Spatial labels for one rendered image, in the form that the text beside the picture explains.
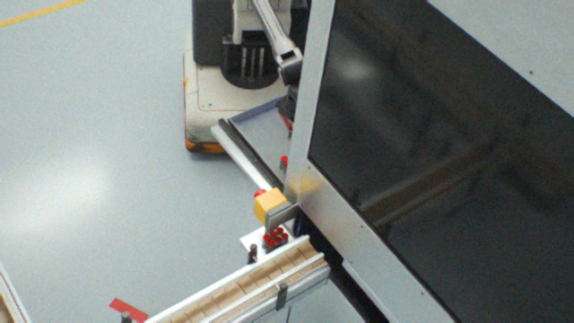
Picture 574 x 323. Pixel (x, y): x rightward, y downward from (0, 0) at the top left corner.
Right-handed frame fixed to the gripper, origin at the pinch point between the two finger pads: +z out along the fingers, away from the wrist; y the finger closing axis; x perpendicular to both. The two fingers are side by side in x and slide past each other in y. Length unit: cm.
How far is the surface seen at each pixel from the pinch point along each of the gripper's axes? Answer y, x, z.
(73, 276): -64, -47, 98
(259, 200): 12.4, -29.1, -3.5
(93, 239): -73, -30, 98
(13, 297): -17, -86, 8
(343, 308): 43, -28, 18
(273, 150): -4.3, -2.3, 11.0
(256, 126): -14.9, 1.6, 10.8
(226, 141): -17.3, -9.8, 11.1
